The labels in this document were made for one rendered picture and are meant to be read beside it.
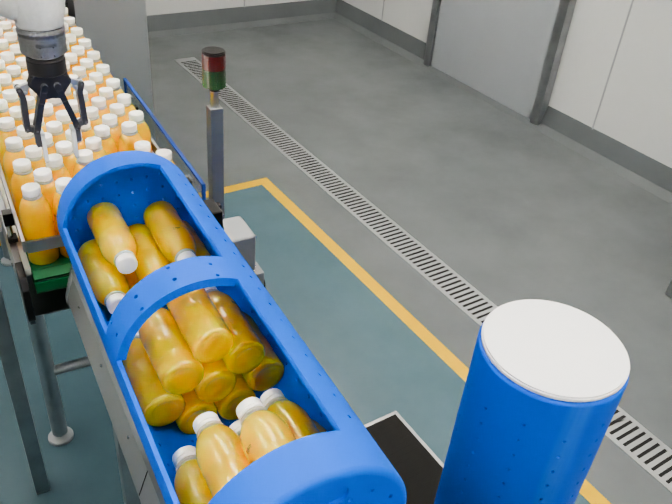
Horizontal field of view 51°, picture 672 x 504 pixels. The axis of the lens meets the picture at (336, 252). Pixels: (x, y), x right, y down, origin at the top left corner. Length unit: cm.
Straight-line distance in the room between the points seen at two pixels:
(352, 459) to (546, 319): 69
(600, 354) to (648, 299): 213
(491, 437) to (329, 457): 60
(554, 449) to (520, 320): 25
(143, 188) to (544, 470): 98
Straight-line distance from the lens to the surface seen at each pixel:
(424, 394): 269
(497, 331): 139
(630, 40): 457
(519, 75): 508
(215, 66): 194
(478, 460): 148
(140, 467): 131
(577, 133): 484
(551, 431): 136
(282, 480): 84
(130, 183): 151
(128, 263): 137
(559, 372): 135
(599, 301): 341
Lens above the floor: 190
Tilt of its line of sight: 35 degrees down
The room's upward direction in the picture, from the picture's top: 6 degrees clockwise
